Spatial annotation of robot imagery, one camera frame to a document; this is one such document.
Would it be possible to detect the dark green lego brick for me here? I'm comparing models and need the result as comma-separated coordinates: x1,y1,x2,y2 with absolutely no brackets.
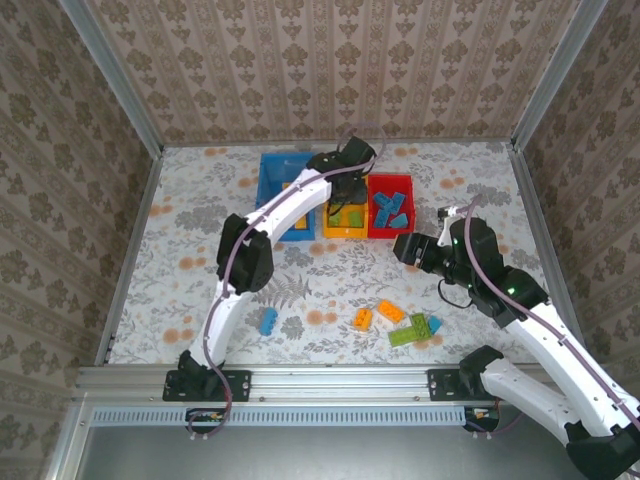
409,313,434,344

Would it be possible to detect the red plastic bin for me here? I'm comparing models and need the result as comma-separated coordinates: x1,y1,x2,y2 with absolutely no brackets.
367,173,418,240

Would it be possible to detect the yellow plastic bin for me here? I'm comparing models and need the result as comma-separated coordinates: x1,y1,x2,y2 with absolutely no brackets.
322,173,371,240

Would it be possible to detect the blue plastic bin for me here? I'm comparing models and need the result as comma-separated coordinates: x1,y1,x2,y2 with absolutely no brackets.
254,152,326,243

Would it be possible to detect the base power connector wiring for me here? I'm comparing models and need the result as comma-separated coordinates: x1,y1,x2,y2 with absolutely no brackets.
463,405,501,432
185,407,227,425

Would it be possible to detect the grey metal sheet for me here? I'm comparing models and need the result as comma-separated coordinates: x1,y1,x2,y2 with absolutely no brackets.
74,424,576,480

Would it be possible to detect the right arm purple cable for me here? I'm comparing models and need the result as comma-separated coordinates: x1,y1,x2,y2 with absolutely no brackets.
462,193,640,439

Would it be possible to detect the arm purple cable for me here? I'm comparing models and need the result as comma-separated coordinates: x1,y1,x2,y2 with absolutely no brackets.
187,122,387,442
462,193,640,439

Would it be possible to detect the aluminium side rail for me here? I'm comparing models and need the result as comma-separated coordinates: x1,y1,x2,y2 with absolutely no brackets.
94,147,166,366
507,142,601,371

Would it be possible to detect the thin aluminium rail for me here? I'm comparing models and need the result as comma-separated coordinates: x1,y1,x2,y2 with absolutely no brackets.
160,138,515,149

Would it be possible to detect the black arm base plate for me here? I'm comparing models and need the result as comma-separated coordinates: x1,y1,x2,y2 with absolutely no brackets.
427,368,501,403
162,368,252,403

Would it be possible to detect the aluminium mounting rail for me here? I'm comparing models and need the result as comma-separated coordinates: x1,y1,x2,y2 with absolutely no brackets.
74,363,571,404

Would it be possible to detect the aluminium corner post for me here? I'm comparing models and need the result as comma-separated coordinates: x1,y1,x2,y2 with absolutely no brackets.
509,0,609,151
58,0,166,154

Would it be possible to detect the white slotted cable duct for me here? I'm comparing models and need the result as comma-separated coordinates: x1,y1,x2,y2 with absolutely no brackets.
91,405,471,427

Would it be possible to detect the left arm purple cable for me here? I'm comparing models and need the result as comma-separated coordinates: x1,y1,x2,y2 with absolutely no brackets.
187,122,387,442

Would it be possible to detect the aluminium frame leg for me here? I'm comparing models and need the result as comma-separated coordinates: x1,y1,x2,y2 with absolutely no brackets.
44,399,96,480

